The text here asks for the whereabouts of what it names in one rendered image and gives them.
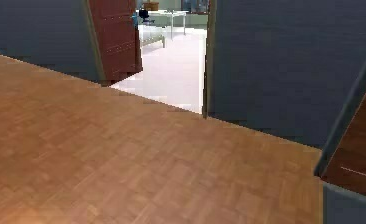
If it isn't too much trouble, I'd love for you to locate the black office chair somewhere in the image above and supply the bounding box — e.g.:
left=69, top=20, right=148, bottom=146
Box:
left=138, top=8, right=156, bottom=26

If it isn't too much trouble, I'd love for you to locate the white table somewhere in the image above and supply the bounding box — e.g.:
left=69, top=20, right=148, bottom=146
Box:
left=136, top=9, right=190, bottom=41

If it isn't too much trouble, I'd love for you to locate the brown basket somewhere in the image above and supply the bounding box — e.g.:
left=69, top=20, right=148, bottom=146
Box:
left=142, top=0, right=160, bottom=12

